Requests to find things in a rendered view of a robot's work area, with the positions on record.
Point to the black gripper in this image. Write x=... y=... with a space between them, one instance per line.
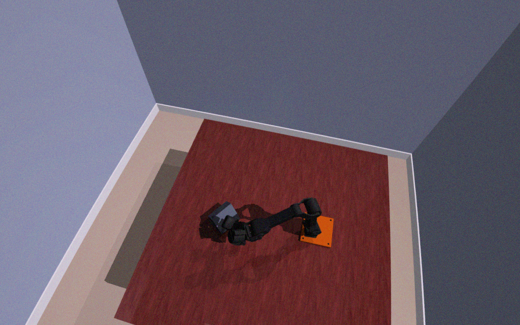
x=231 y=223

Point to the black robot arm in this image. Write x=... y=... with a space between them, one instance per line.
x=261 y=226

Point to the grey sloped panel with hole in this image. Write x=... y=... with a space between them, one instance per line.
x=217 y=217

